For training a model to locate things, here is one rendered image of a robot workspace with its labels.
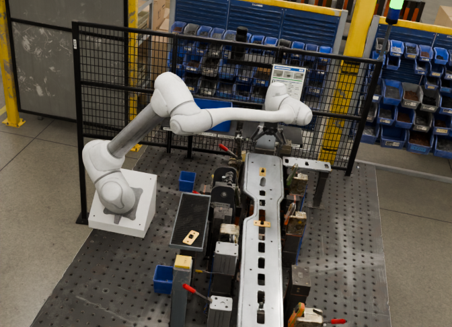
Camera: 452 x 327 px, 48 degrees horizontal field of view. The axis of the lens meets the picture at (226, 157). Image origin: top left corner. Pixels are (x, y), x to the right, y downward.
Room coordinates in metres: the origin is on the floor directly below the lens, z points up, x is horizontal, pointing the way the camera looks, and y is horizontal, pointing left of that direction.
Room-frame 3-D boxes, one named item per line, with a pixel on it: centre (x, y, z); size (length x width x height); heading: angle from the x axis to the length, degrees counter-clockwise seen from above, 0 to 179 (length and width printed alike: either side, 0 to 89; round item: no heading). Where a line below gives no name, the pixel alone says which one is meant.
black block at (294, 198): (2.26, -0.39, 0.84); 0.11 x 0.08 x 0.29; 90
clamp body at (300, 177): (2.39, -0.42, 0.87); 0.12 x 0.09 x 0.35; 90
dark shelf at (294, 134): (2.88, -0.02, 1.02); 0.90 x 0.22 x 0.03; 90
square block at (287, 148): (2.73, -0.35, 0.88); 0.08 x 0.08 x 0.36; 0
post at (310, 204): (2.61, -0.60, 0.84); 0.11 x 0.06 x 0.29; 90
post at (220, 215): (1.89, 0.00, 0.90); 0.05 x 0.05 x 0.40; 0
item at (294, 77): (3.00, -0.32, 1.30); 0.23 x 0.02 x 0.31; 90
